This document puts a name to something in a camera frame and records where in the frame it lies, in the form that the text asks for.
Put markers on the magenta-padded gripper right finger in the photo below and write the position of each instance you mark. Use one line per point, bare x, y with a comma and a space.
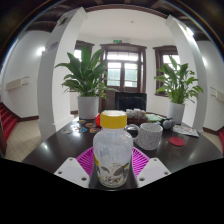
151, 170

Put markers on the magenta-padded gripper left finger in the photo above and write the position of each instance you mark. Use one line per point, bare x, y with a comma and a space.
71, 170

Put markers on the clear bottle with yellow cap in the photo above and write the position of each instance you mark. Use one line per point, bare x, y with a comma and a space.
113, 150

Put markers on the white speckled mug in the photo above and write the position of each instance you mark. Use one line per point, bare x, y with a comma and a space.
150, 136

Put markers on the flat round red coaster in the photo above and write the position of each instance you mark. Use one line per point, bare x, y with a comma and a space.
176, 141

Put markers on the small round sticker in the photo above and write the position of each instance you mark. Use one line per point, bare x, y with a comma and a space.
94, 130
66, 131
90, 125

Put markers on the grey round plush toy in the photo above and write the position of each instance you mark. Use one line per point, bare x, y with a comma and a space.
167, 124

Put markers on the printed paper leaflet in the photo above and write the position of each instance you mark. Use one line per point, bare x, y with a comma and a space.
185, 130

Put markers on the green notebook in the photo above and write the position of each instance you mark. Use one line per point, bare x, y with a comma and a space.
153, 117

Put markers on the wooden tray of small jars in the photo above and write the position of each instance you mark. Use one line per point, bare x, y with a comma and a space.
135, 115

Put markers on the leafy plant in white pot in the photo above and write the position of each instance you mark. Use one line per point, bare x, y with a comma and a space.
88, 106
176, 111

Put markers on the black chair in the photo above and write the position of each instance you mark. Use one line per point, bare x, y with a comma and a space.
130, 101

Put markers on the red carpeted staircase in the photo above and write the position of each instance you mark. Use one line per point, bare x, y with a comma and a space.
6, 121
222, 136

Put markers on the dark wooden glazed double door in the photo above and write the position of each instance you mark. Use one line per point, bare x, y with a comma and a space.
124, 85

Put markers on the dark wooden framed window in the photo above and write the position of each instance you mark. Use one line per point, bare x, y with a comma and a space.
78, 45
158, 66

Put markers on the green exit sign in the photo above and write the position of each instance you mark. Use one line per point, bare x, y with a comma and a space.
117, 41

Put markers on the white wall radiator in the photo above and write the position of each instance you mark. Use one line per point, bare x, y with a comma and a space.
15, 84
218, 95

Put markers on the glowing wall lamp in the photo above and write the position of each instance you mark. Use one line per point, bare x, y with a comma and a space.
40, 50
189, 31

